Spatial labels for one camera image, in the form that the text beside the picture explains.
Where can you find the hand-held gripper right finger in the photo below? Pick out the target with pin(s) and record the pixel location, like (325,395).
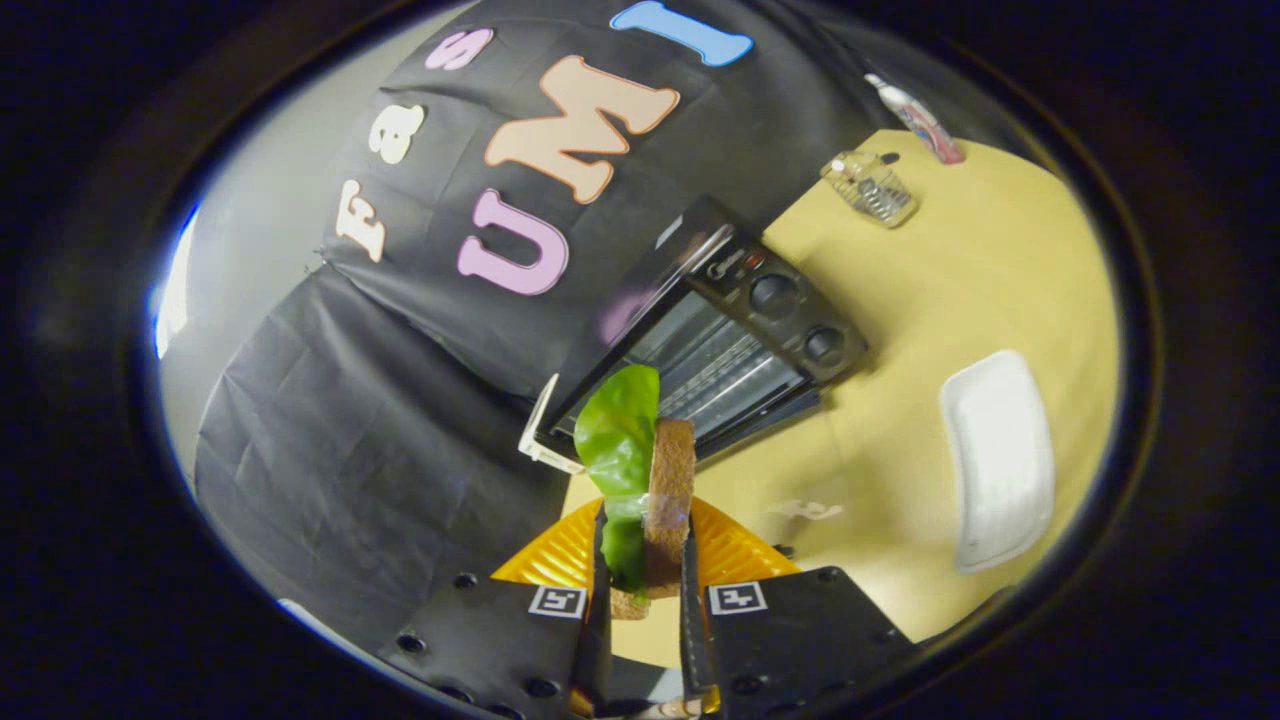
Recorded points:
(790,640)

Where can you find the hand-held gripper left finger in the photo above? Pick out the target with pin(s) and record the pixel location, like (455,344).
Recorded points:
(520,640)

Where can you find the lettuce bread sandwich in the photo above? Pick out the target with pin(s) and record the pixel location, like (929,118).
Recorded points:
(668,500)

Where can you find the black toaster oven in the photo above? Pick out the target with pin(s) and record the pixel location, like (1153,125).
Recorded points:
(790,310)

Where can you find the white bread toaster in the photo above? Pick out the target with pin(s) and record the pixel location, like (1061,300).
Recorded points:
(540,440)

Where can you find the black backdrop cloth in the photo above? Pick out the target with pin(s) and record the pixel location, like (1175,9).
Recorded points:
(380,450)

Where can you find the white plate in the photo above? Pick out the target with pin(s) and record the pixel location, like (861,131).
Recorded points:
(1000,460)

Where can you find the clear square holder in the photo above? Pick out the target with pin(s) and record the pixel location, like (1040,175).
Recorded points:
(872,188)

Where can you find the pink spray bottle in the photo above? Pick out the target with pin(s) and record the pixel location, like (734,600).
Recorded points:
(920,120)

